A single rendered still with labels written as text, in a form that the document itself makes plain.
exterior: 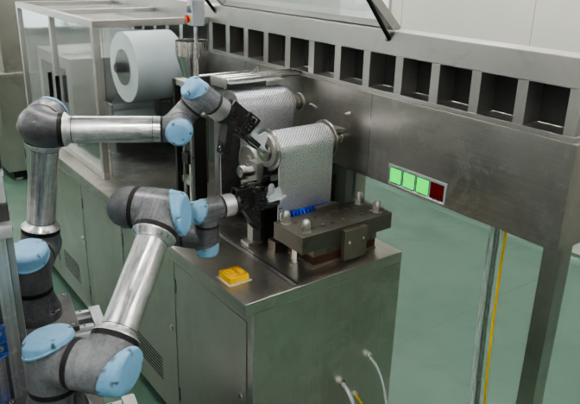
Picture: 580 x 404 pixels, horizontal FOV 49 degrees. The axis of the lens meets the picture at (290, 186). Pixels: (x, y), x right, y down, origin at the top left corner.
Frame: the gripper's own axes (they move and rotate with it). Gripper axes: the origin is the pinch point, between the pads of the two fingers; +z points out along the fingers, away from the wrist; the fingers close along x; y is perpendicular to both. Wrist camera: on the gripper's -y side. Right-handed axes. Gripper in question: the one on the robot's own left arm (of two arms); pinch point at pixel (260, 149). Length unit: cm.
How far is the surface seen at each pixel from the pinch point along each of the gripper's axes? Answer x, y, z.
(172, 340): 26, -76, 34
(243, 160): 16.8, -4.2, 9.3
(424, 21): 174, 186, 196
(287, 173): -4.6, -1.0, 11.9
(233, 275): -16.5, -39.2, 5.8
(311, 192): -4.5, -1.1, 25.8
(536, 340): -78, -5, 73
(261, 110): 19.2, 14.8, 5.1
